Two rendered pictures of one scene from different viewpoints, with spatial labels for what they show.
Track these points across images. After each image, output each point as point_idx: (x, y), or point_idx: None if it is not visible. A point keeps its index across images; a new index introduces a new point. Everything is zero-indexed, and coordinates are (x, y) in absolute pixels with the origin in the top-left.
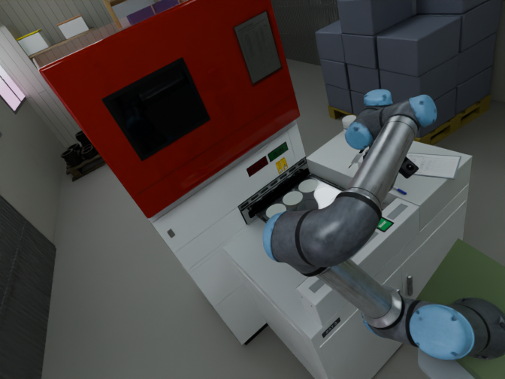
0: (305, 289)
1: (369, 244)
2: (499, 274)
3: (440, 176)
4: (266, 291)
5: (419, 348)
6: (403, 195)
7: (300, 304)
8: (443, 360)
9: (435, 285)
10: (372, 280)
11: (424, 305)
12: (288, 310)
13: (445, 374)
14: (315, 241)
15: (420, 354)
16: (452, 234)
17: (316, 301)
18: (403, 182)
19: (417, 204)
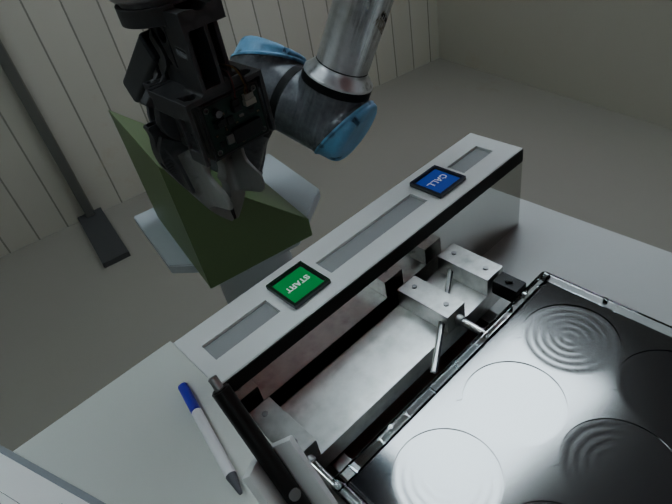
0: (499, 149)
1: (347, 237)
2: (147, 142)
3: (20, 465)
4: (642, 245)
5: (310, 201)
6: (193, 383)
7: (532, 229)
8: (284, 195)
9: (245, 193)
10: (332, 0)
11: (274, 69)
12: (556, 217)
13: (289, 184)
14: None
15: (312, 196)
16: None
17: (468, 137)
18: (156, 458)
19: (173, 345)
